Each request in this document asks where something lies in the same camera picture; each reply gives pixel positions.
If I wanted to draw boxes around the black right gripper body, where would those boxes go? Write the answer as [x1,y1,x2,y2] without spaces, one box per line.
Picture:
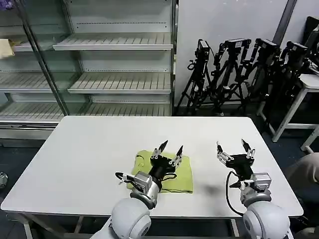
[225,154,255,181]

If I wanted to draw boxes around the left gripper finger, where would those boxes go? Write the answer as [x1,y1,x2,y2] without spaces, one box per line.
[150,139,169,160]
[168,145,184,167]

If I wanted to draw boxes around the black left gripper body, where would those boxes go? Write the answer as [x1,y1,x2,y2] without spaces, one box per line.
[149,154,177,184]

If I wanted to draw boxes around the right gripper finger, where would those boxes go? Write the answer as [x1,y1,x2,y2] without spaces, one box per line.
[240,138,256,160]
[215,140,233,165]

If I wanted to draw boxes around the yellow-green shirt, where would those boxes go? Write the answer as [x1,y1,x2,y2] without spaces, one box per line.
[126,149,195,195]

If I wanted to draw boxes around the person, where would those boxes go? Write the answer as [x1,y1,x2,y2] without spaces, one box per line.
[285,152,319,239]

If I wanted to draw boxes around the white work table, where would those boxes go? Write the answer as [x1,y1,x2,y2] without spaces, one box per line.
[0,116,305,239]

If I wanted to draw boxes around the small white side table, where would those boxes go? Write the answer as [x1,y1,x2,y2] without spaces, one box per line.
[256,73,319,153]

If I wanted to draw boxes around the white empty shelf unit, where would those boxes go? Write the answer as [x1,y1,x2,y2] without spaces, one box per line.
[52,0,179,117]

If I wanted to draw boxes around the black monitor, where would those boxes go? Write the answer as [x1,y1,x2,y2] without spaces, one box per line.
[303,16,319,75]

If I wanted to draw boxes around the glass-fronted shelf cabinet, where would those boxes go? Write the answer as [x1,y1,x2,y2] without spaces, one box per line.
[0,0,70,147]

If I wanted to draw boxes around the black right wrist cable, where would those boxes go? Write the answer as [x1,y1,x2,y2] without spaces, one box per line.
[225,170,248,216]

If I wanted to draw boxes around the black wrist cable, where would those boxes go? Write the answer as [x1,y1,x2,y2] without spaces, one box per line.
[115,171,178,186]
[225,170,248,216]

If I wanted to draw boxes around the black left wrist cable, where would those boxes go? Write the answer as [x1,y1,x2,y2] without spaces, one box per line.
[115,171,178,186]

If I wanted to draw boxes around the black tripod with camera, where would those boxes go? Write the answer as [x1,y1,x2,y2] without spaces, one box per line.
[264,40,310,135]
[176,39,214,110]
[239,38,281,113]
[209,38,252,117]

